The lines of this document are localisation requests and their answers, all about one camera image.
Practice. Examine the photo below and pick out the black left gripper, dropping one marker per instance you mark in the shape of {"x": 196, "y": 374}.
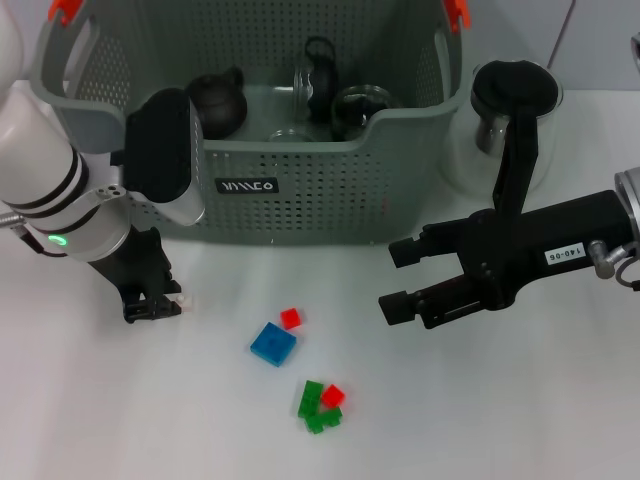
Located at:
{"x": 140, "y": 265}

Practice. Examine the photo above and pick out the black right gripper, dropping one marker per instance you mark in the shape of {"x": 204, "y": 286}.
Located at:
{"x": 540, "y": 245}

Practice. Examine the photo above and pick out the glass teacup black base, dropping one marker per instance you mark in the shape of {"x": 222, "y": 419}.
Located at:
{"x": 320, "y": 80}
{"x": 352, "y": 112}
{"x": 291, "y": 135}

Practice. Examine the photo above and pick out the grey perforated storage bin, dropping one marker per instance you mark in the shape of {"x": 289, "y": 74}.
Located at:
{"x": 325, "y": 200}

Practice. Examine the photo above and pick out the small red toy brick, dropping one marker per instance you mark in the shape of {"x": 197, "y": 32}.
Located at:
{"x": 291, "y": 318}
{"x": 332, "y": 396}

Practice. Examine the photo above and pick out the blue square toy brick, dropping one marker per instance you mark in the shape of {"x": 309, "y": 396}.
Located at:
{"x": 273, "y": 346}

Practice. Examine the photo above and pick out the green long toy brick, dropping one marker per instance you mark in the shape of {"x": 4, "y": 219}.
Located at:
{"x": 309, "y": 397}

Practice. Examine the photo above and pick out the green stepped toy brick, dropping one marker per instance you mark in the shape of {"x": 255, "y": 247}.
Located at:
{"x": 325, "y": 421}

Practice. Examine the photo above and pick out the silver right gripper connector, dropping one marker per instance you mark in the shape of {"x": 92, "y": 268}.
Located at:
{"x": 602, "y": 257}

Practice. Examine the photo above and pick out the dark clay teapot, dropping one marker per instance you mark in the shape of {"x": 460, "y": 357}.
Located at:
{"x": 222, "y": 107}

